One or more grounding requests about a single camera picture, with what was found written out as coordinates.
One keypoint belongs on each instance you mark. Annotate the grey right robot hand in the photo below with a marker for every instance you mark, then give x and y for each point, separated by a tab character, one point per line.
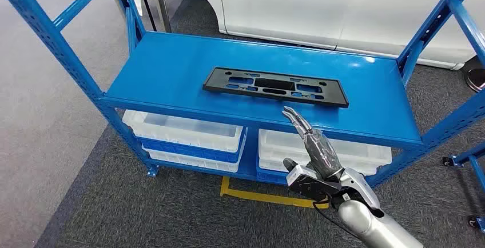
322	151

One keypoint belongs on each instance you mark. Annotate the black plastic plate bracket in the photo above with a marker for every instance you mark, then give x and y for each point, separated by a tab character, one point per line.
333	95

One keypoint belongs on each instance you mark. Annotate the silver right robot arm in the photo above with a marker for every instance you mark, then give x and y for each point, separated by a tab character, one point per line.
371	227

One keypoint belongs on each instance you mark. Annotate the blue metal shelf rack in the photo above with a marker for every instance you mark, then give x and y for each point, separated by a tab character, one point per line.
170	68

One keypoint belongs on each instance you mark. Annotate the blue plastic storage bin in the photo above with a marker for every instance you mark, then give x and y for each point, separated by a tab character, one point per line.
189	152
269	177

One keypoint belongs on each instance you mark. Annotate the yellow floor tape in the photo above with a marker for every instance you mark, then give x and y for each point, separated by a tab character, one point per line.
265	198

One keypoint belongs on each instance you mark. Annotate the white car with red stripe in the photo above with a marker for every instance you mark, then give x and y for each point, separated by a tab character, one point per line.
303	8

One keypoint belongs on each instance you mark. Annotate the blue rack on casters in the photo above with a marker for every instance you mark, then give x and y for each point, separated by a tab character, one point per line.
475	166

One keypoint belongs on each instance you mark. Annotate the round metal stand base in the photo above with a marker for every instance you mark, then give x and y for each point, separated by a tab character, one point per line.
476	79

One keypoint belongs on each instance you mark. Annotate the grey metal pole stand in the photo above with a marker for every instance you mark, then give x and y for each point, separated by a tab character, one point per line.
161	4

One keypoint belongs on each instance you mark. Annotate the thin black pole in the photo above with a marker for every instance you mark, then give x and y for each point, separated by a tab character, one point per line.
146	4

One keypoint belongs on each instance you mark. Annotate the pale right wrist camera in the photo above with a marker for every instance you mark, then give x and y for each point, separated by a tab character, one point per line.
303	185

